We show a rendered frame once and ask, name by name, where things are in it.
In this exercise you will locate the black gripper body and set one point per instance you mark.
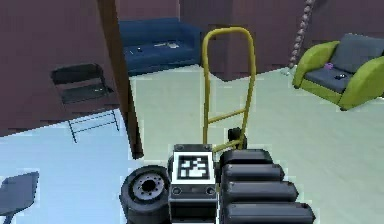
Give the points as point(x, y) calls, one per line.
point(146, 195)

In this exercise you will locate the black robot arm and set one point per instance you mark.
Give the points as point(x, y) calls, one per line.
point(253, 186)

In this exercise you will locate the green armchair grey cushions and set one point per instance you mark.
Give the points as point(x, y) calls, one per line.
point(358, 80)

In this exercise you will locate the black folding chair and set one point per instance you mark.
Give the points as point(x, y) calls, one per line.
point(83, 90)

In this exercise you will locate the small dark object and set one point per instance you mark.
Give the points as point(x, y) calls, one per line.
point(139, 50)

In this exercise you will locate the blue sofa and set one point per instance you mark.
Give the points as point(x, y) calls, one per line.
point(160, 46)

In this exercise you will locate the pale flat object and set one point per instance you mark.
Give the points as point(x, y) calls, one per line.
point(168, 44)

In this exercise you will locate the yellow hand truck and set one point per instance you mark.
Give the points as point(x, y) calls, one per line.
point(248, 66)

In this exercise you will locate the beaded floor lamp pole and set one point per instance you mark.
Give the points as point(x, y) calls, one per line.
point(300, 33)

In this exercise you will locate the small purple object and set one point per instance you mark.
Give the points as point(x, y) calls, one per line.
point(329, 66)

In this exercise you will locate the small black object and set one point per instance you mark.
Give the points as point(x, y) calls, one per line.
point(340, 77)

